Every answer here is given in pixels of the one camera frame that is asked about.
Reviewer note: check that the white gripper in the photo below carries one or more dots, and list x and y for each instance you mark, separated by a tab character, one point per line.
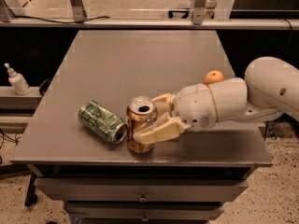
193	106

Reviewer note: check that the orange soda can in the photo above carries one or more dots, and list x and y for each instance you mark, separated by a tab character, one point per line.
141	112

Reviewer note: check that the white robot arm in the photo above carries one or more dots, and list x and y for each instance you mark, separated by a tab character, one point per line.
269	89

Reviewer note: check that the green soda can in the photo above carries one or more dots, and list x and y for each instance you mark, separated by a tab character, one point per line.
103	122

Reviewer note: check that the orange fruit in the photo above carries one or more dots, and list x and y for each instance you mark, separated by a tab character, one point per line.
213	77

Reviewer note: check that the grey drawer cabinet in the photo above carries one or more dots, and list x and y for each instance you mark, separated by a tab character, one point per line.
183	181

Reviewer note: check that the white pump bottle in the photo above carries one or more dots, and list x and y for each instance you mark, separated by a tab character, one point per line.
17	81

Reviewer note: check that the metal support bracket right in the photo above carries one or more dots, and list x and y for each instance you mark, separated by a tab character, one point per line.
198	11

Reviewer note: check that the metal support bracket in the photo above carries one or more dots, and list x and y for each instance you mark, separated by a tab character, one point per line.
198	11
78	10

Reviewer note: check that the metal support bracket left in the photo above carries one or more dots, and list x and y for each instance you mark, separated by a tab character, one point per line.
78	10

